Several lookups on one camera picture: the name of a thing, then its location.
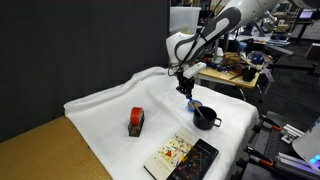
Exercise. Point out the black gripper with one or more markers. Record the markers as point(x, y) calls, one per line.
point(185, 85)

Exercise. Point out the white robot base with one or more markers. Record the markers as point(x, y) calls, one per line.
point(308, 146)

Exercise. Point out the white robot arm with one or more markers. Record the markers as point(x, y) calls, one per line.
point(183, 48)

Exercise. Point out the black and white book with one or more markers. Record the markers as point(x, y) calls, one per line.
point(184, 156)

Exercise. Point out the blue bowl of cereal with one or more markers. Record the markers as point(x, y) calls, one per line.
point(193, 104)

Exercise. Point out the black mug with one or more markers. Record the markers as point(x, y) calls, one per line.
point(211, 119)

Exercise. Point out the cluttered wooden desk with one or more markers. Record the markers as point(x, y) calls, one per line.
point(226, 78)

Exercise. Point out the red tape roll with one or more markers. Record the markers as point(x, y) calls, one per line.
point(136, 115)

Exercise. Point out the black pen cup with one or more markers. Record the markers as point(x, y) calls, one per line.
point(249, 74)

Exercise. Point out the white tablecloth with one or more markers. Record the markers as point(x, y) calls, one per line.
point(102, 119)

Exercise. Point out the clear plastic storage bin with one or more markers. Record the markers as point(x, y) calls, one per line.
point(184, 20)

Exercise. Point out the brown cork table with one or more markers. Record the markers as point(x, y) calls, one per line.
point(53, 151)

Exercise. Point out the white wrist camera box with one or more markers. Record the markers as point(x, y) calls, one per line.
point(190, 72)

